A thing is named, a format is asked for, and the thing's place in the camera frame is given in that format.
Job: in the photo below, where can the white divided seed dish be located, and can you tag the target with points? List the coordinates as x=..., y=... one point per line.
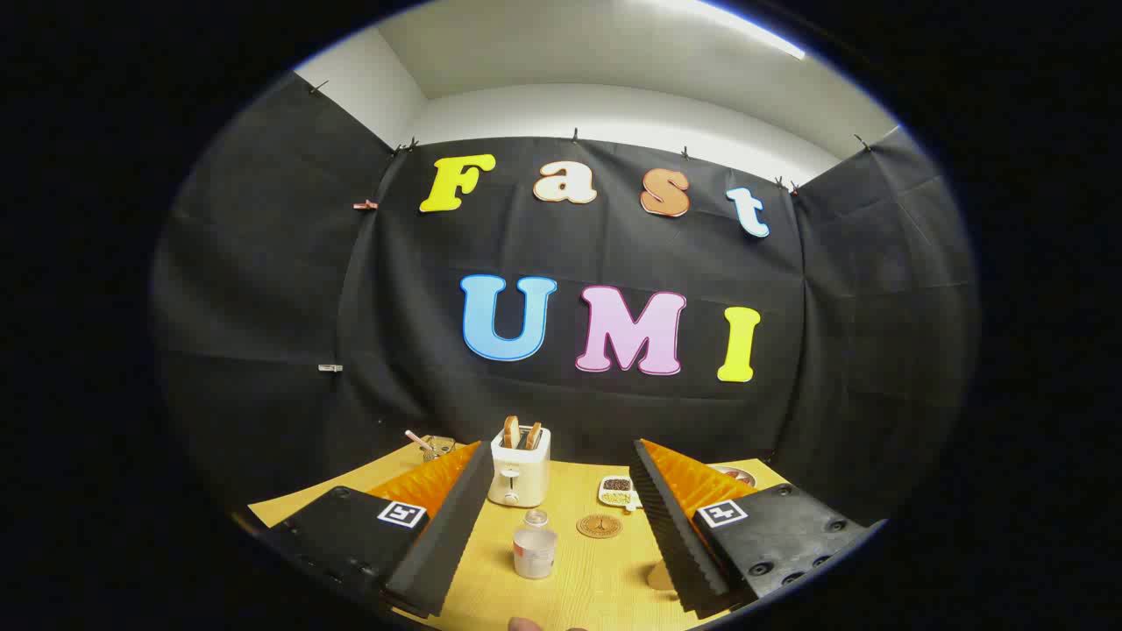
x=617, y=491

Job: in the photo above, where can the toast slice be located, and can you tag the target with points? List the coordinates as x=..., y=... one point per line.
x=511, y=432
x=533, y=436

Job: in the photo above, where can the clear juice bottle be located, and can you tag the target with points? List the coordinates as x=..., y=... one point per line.
x=535, y=552

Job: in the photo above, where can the white toaster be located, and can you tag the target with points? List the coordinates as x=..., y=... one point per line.
x=519, y=478

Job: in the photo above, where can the white round plate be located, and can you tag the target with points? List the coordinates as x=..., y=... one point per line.
x=738, y=477

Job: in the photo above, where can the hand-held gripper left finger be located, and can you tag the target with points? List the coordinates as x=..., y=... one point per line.
x=443, y=543

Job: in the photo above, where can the round cork coaster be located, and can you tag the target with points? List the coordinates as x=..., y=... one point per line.
x=600, y=526

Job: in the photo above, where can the wooden table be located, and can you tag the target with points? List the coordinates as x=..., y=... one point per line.
x=587, y=578

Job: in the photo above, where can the pink straw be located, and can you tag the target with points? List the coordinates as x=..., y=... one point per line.
x=416, y=438

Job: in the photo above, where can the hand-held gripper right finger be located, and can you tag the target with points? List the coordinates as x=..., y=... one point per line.
x=671, y=535

